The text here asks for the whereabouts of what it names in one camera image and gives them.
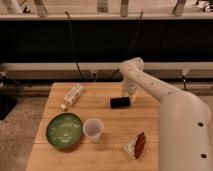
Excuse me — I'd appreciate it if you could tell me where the green ceramic bowl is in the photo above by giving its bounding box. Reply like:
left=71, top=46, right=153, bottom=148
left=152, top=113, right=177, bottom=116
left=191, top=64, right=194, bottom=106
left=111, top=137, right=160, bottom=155
left=46, top=113, right=83, bottom=149

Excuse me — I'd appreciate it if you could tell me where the black eraser block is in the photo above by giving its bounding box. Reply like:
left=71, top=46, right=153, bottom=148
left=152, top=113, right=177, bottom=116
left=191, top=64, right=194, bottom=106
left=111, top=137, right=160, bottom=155
left=110, top=97, right=131, bottom=108

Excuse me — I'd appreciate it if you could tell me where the black cable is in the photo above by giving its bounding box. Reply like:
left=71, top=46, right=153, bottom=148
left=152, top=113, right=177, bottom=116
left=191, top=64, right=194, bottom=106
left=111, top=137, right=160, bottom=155
left=107, top=11, right=144, bottom=81
left=64, top=10, right=86, bottom=81

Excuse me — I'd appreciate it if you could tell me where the translucent white cup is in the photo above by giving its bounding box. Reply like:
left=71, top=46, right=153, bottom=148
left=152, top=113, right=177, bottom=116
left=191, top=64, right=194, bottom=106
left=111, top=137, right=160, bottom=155
left=83, top=118, right=104, bottom=142

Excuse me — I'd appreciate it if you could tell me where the right black cable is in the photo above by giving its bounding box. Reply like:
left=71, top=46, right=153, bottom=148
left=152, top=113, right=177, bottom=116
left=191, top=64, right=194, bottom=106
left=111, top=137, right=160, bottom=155
left=107, top=11, right=144, bottom=81

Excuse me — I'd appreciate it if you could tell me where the black equipment at left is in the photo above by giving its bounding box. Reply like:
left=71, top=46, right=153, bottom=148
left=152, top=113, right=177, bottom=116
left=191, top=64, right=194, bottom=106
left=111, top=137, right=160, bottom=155
left=0, top=71, right=20, bottom=120

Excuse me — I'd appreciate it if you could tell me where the left black cable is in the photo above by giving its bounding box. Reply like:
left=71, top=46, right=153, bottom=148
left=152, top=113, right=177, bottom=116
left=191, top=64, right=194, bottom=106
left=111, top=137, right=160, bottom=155
left=64, top=10, right=86, bottom=81

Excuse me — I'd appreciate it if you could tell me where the white tube with cap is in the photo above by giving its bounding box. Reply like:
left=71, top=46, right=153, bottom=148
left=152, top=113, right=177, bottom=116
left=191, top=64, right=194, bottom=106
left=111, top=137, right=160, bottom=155
left=60, top=84, right=84, bottom=111

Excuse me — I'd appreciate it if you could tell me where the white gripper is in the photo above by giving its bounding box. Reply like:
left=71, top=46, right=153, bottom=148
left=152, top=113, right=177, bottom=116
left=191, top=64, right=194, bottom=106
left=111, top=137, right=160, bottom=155
left=121, top=79, right=138, bottom=103

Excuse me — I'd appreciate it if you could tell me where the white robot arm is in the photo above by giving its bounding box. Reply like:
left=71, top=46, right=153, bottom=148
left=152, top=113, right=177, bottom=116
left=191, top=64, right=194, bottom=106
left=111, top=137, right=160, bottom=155
left=119, top=57, right=211, bottom=171

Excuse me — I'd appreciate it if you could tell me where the wall power outlet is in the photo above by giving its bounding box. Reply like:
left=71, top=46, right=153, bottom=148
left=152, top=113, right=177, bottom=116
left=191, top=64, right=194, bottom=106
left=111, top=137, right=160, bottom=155
left=91, top=71, right=98, bottom=82

